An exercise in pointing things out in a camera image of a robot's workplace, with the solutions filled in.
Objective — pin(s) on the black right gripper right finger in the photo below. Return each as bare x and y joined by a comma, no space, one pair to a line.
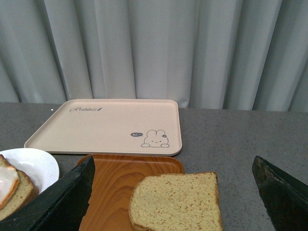
285,197

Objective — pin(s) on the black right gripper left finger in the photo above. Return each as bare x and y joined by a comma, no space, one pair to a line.
61,207

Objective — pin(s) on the white oval plate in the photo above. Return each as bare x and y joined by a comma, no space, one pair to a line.
39,165

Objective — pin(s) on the bread slice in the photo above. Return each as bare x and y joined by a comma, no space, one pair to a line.
176,202
24,193

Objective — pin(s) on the fried egg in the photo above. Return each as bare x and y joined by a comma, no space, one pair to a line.
9,180

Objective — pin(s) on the brown wooden tray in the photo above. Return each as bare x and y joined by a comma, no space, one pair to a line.
114,181

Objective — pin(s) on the beige rabbit tray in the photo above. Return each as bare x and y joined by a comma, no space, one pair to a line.
111,126

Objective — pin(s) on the grey curtain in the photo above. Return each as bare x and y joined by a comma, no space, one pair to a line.
211,54

